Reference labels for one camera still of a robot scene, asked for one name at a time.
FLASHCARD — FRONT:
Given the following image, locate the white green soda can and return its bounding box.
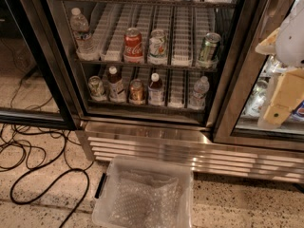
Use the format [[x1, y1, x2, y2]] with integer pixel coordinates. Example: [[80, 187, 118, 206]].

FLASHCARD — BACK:
[[147, 28, 167, 65]]

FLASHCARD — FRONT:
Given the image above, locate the clear water bottle bottom shelf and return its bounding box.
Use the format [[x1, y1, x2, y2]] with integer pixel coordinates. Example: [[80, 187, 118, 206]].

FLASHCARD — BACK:
[[189, 76, 210, 109]]

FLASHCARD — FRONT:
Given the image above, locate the bubble wrap sheet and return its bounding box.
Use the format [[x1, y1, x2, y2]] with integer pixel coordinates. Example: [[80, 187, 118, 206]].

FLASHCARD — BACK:
[[109, 170, 181, 228]]

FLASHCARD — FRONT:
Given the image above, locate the clear plastic bin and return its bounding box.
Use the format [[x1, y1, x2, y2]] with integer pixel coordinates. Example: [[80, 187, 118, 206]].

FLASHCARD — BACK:
[[92, 156, 193, 228]]

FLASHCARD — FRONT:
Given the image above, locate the open glass fridge door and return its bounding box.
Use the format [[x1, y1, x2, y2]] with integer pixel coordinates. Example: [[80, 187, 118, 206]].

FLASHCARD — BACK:
[[0, 0, 79, 130]]

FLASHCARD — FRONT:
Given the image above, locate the white green can right fridge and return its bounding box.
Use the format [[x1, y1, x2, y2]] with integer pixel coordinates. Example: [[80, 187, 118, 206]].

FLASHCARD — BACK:
[[245, 80, 268, 117]]

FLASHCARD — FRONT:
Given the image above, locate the clear water bottle shelf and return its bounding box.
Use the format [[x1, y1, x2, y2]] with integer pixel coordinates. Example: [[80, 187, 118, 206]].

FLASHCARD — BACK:
[[70, 8, 98, 61], [189, 76, 210, 109]]

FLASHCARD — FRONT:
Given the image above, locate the red coca-cola can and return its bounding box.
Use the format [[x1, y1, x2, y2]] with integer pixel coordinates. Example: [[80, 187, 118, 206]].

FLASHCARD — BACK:
[[123, 28, 143, 63]]

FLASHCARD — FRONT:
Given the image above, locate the black floor cable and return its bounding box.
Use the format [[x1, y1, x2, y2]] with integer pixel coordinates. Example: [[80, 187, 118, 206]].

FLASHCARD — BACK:
[[0, 38, 95, 228]]

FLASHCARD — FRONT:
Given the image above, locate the stainless steel fridge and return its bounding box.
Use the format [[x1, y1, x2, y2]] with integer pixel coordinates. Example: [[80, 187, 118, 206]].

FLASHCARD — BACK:
[[40, 0, 304, 183]]

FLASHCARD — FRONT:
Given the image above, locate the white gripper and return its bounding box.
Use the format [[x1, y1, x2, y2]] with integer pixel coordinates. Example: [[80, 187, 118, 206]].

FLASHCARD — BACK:
[[255, 28, 304, 129]]

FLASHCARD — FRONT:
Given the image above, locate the clear water bottle middle shelf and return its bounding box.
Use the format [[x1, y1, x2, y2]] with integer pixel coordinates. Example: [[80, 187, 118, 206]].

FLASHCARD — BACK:
[[70, 8, 98, 61]]

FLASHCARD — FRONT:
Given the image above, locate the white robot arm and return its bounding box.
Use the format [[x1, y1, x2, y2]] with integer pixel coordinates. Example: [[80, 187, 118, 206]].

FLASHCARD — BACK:
[[255, 0, 304, 129]]

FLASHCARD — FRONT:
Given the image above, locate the brown drink bottle white cap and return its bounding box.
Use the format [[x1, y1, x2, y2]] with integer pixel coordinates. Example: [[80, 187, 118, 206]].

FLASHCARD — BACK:
[[107, 66, 126, 103]]

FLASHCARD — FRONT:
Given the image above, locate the closed glass fridge door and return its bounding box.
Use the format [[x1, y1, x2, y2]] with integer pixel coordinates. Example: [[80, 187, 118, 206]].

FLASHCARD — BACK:
[[214, 0, 304, 151]]

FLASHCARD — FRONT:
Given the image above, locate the blue pepsi can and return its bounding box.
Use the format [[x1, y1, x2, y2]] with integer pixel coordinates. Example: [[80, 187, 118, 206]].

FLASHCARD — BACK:
[[291, 101, 304, 122]]

